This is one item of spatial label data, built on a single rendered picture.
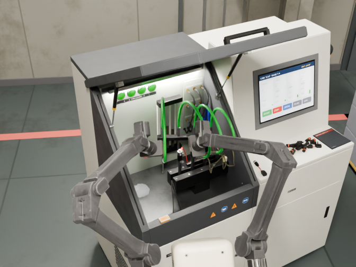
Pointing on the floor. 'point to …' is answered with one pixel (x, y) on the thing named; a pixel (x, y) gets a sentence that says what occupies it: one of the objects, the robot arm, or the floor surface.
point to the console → (290, 46)
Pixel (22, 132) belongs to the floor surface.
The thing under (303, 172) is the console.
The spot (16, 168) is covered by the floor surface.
